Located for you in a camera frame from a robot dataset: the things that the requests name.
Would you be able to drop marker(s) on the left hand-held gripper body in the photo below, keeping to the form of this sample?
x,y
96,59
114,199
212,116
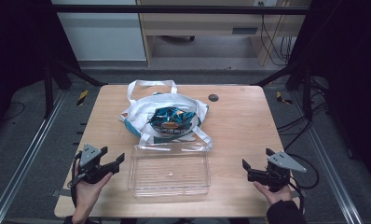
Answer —
x,y
92,170

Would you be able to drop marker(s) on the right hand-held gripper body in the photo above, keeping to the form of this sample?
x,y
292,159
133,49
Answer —
x,y
273,175

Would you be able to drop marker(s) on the clear plastic tray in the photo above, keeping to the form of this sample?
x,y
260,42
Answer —
x,y
169,175

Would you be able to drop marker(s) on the white tote bag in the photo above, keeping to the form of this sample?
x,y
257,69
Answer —
x,y
140,109

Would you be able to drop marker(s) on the blue snack packet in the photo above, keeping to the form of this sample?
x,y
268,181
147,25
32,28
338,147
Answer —
x,y
171,120

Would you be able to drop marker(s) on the person's right hand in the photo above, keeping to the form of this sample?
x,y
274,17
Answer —
x,y
277,196

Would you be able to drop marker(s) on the person's left hand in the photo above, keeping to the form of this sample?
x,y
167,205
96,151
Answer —
x,y
88,193

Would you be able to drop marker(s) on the grey tape piece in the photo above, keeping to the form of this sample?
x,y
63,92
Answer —
x,y
60,192

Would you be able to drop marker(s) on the yellow black tape strip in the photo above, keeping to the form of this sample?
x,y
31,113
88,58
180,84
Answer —
x,y
281,98
82,97

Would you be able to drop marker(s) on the dark round table grommet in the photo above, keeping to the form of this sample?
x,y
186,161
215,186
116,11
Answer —
x,y
213,97

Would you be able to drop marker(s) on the black curtain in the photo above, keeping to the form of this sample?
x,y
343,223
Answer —
x,y
16,46
351,77

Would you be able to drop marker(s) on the white cabinet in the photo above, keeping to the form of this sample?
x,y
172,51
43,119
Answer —
x,y
103,37

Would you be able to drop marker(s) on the aluminium floor rail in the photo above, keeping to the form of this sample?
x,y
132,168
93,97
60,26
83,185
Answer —
x,y
25,158
326,158

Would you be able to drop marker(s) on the black metal frame stand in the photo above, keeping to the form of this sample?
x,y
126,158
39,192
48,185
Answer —
x,y
307,93
48,90

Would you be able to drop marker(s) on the black horizontal frame bar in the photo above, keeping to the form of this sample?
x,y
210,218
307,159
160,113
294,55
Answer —
x,y
174,9

